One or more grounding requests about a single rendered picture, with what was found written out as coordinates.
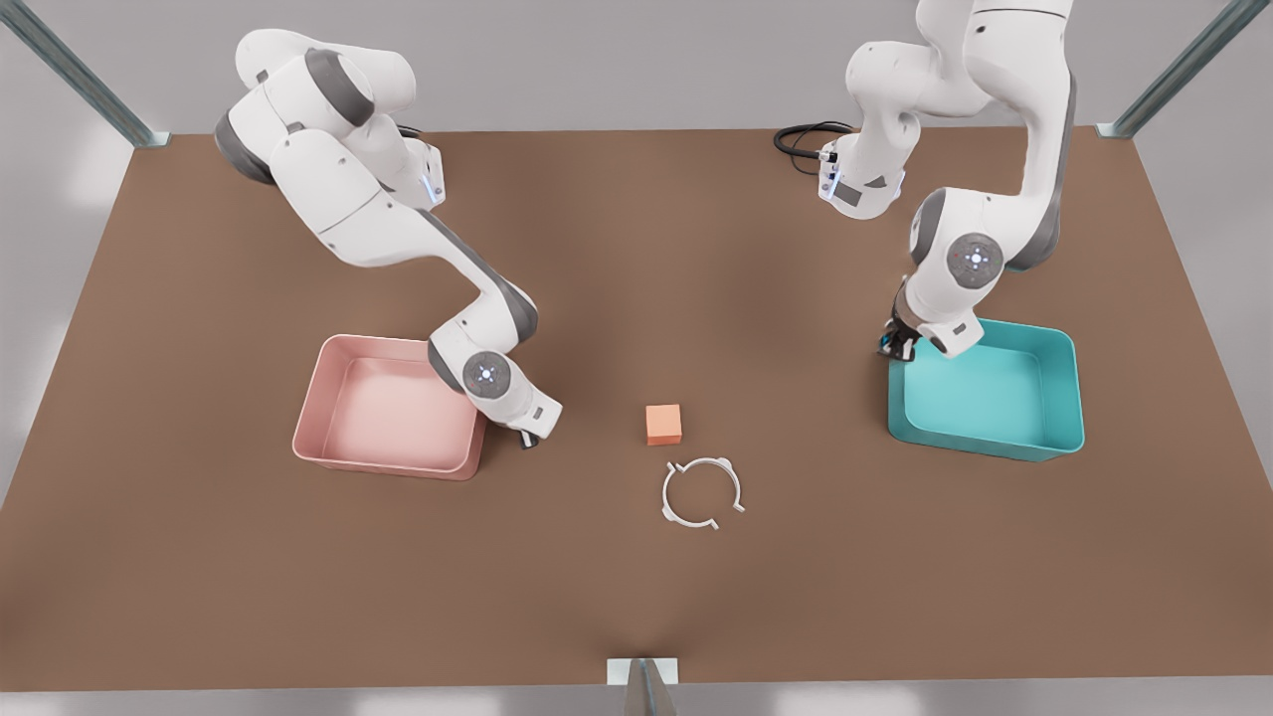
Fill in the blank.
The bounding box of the blue storage box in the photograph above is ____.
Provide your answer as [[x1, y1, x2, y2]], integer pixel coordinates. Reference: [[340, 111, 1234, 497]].
[[887, 319, 1086, 463]]

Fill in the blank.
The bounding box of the pink storage box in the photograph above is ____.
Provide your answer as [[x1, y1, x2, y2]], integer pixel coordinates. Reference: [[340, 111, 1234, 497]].
[[292, 334, 488, 482]]

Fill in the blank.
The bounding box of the white ring holder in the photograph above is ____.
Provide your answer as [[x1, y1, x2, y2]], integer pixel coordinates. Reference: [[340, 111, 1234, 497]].
[[661, 456, 746, 531]]

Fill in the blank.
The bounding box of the black cable loop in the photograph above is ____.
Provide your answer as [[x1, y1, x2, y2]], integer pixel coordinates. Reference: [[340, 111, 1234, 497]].
[[774, 121, 858, 176]]

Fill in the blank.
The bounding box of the silver frame post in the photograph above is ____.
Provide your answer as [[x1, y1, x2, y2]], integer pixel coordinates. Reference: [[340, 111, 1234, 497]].
[[608, 657, 680, 716], [1096, 0, 1273, 139], [0, 0, 170, 149]]

